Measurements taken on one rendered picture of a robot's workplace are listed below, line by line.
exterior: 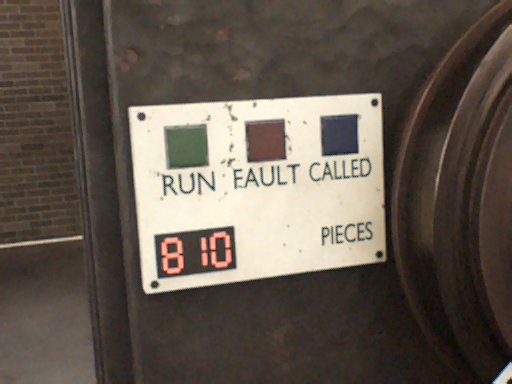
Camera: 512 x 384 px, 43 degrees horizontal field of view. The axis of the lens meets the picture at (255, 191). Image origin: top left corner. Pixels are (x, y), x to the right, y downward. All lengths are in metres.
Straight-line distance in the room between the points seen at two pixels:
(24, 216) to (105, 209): 5.94
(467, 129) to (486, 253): 0.11
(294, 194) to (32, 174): 6.00
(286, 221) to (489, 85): 0.23
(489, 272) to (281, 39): 0.30
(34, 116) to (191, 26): 5.96
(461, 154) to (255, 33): 0.24
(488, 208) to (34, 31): 6.19
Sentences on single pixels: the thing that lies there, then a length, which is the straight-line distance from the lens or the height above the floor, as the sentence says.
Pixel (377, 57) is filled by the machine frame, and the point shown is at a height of 1.28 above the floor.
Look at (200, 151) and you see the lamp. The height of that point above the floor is 1.19.
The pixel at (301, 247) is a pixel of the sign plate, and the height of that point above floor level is 1.09.
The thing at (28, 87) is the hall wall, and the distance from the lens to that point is 6.59.
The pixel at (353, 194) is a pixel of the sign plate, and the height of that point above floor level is 1.14.
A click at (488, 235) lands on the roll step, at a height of 1.11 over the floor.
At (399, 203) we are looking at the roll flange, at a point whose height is 1.13.
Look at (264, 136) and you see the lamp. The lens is 0.65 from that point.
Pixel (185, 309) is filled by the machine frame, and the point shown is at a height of 1.03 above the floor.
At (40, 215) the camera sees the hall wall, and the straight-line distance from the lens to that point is 6.66.
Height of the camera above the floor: 1.24
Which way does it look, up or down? 8 degrees down
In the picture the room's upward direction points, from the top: 3 degrees counter-clockwise
